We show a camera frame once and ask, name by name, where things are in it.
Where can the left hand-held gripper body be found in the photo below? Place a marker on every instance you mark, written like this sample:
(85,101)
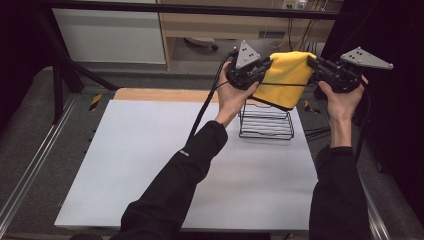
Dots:
(245,66)

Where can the wooden board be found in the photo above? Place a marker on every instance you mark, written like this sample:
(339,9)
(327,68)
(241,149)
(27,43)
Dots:
(166,95)

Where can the black curtain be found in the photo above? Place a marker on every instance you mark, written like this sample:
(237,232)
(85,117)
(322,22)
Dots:
(396,30)

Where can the white power strip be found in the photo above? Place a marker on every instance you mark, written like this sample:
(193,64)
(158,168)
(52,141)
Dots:
(294,4)

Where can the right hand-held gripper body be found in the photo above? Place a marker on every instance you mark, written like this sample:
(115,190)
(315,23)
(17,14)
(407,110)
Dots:
(346,71)

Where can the person's right hand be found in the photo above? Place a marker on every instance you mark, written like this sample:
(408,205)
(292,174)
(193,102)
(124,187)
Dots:
(340,103)

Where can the wooden shelf unit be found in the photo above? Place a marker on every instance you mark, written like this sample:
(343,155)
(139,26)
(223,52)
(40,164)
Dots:
(220,26)

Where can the yellow towel with black trim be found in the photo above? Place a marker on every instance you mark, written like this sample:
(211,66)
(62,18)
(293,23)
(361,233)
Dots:
(286,78)

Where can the black horizontal frame bar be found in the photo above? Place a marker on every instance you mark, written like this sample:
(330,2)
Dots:
(186,9)

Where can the black tripod stand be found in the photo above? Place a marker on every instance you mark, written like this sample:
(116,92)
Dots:
(63,76)

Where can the aluminium rail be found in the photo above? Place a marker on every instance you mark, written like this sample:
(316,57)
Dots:
(373,213)
(33,166)

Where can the person's left hand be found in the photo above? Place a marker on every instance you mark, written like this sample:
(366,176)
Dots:
(233,100)

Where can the white cabinet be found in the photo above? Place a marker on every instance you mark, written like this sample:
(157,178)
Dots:
(110,35)

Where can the yellow and black tape strip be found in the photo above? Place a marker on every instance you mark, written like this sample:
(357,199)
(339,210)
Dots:
(311,107)
(95,102)

